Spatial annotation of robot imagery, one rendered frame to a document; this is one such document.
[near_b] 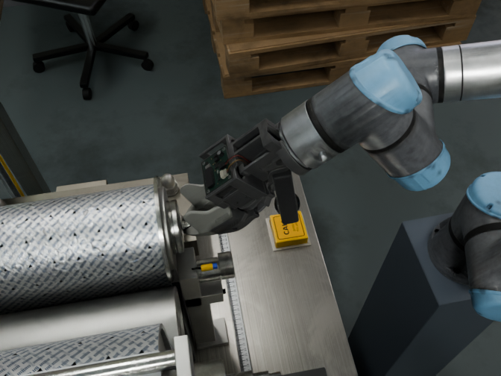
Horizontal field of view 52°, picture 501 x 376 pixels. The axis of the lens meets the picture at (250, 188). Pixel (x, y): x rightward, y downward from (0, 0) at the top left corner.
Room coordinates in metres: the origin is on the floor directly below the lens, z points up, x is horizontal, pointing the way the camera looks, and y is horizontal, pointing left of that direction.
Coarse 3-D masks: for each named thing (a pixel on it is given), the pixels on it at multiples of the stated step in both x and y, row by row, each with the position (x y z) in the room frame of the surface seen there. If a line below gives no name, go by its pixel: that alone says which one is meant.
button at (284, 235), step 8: (272, 216) 0.58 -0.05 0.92; (280, 216) 0.58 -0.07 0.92; (272, 224) 0.57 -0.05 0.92; (280, 224) 0.57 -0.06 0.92; (288, 224) 0.57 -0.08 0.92; (296, 224) 0.57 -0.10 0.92; (272, 232) 0.55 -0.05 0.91; (280, 232) 0.55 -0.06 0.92; (288, 232) 0.55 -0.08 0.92; (296, 232) 0.55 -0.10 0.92; (304, 232) 0.55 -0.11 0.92; (280, 240) 0.53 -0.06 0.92; (288, 240) 0.53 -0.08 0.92; (296, 240) 0.53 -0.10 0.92; (304, 240) 0.53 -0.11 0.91
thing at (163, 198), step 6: (162, 192) 0.38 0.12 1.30; (162, 198) 0.37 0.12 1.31; (162, 204) 0.36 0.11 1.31; (162, 210) 0.35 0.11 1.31; (162, 216) 0.35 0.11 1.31; (162, 222) 0.34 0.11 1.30; (168, 234) 0.33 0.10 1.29; (168, 240) 0.32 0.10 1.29; (168, 246) 0.32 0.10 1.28; (168, 252) 0.31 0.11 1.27; (168, 258) 0.31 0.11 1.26; (174, 258) 0.33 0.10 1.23; (174, 264) 0.31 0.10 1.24
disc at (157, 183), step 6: (156, 180) 0.40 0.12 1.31; (156, 186) 0.38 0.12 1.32; (156, 192) 0.37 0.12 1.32; (156, 198) 0.36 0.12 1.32; (156, 204) 0.35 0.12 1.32; (156, 210) 0.34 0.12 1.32; (162, 228) 0.33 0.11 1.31; (162, 234) 0.32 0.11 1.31; (162, 240) 0.31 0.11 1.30; (162, 246) 0.31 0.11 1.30; (162, 252) 0.30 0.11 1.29; (168, 264) 0.30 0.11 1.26; (168, 270) 0.29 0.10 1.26; (168, 276) 0.29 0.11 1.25
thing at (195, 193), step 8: (192, 184) 0.40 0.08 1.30; (184, 192) 0.40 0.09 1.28; (192, 192) 0.40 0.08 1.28; (200, 192) 0.40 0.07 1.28; (192, 200) 0.40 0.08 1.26; (200, 200) 0.40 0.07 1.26; (208, 200) 0.40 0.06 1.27; (192, 208) 0.40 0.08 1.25; (200, 208) 0.39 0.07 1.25; (208, 208) 0.39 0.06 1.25
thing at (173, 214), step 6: (168, 204) 0.38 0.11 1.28; (174, 204) 0.38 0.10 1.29; (168, 210) 0.37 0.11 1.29; (174, 210) 0.37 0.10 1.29; (168, 216) 0.36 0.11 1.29; (174, 216) 0.36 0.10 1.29; (168, 222) 0.35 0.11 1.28; (174, 222) 0.35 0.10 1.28; (168, 228) 0.34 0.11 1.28; (174, 228) 0.34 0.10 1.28; (180, 228) 0.36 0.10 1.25; (174, 234) 0.34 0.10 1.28; (180, 234) 0.34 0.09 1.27; (174, 240) 0.33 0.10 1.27; (180, 240) 0.33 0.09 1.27; (174, 246) 0.33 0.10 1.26; (180, 246) 0.33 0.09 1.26; (174, 252) 0.33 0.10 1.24; (180, 252) 0.33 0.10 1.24
